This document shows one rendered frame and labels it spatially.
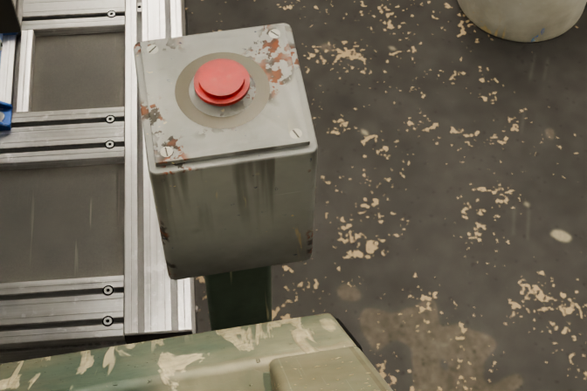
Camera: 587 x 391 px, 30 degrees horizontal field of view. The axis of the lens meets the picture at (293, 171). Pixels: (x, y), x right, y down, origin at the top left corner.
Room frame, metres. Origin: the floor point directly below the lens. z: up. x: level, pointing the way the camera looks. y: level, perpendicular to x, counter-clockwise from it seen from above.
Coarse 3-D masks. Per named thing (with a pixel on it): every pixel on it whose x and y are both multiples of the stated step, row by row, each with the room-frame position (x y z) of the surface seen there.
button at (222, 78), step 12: (216, 60) 0.48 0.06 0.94; (228, 60) 0.48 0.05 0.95; (204, 72) 0.47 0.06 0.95; (216, 72) 0.47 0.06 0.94; (228, 72) 0.47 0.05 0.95; (240, 72) 0.47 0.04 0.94; (204, 84) 0.46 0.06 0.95; (216, 84) 0.46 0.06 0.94; (228, 84) 0.46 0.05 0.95; (240, 84) 0.46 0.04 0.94; (204, 96) 0.45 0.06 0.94; (216, 96) 0.45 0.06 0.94; (228, 96) 0.45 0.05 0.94; (240, 96) 0.45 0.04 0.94
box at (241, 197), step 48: (144, 48) 0.50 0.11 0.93; (192, 48) 0.50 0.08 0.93; (240, 48) 0.50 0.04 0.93; (288, 48) 0.50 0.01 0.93; (144, 96) 0.46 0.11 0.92; (192, 96) 0.46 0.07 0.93; (288, 96) 0.46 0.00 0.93; (192, 144) 0.42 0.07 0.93; (240, 144) 0.42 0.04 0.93; (288, 144) 0.42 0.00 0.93; (192, 192) 0.40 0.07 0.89; (240, 192) 0.41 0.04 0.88; (288, 192) 0.41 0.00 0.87; (192, 240) 0.40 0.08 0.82; (240, 240) 0.41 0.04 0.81; (288, 240) 0.41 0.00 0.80
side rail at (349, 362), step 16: (320, 352) 0.27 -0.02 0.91; (336, 352) 0.27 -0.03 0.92; (352, 352) 0.27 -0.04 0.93; (272, 368) 0.26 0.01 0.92; (288, 368) 0.25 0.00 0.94; (304, 368) 0.25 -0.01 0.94; (320, 368) 0.25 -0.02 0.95; (336, 368) 0.25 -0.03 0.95; (352, 368) 0.24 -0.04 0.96; (368, 368) 0.24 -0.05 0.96; (272, 384) 0.25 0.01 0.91; (288, 384) 0.23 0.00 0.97; (304, 384) 0.23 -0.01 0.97; (320, 384) 0.23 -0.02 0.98; (336, 384) 0.23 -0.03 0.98; (352, 384) 0.22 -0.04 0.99; (368, 384) 0.22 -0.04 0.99; (384, 384) 0.22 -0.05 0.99
